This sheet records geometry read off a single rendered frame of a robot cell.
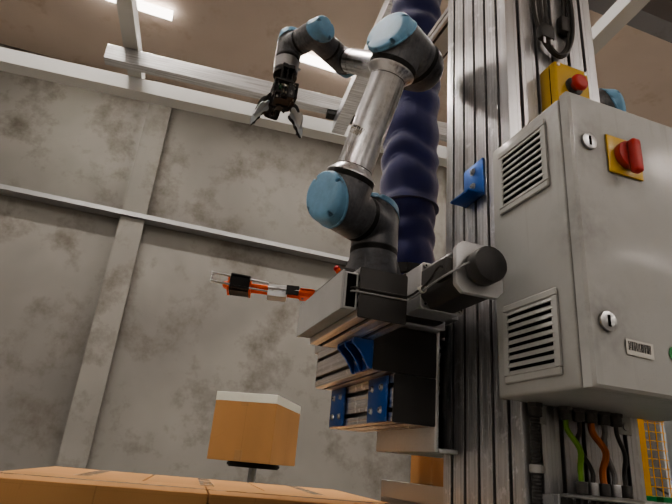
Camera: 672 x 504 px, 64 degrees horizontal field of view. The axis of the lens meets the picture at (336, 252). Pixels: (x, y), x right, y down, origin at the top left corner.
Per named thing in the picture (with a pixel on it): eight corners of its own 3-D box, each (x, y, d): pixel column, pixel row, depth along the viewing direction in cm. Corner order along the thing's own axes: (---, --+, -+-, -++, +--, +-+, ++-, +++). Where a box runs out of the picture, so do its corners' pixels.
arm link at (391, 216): (407, 255, 133) (409, 205, 138) (375, 235, 123) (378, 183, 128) (368, 263, 140) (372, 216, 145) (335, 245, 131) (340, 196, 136)
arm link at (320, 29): (344, 31, 162) (317, 46, 169) (319, 6, 154) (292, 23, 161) (342, 51, 159) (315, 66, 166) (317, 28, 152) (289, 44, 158)
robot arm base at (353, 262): (414, 286, 124) (415, 247, 128) (353, 274, 120) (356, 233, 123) (386, 302, 137) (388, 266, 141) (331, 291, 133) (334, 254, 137)
